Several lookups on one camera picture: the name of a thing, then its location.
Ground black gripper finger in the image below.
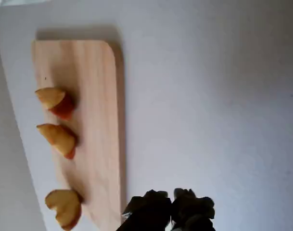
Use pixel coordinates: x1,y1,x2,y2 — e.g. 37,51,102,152
171,188,216,231
116,189,173,231

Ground apple slice with red skin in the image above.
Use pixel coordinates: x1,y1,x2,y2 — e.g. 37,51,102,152
45,189,83,231
37,123,77,160
35,87,75,120

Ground wooden cutting board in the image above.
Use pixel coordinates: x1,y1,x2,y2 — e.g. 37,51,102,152
31,39,126,228

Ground white ceramic bowl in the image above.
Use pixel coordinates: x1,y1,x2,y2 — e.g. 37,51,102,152
0,0,50,12

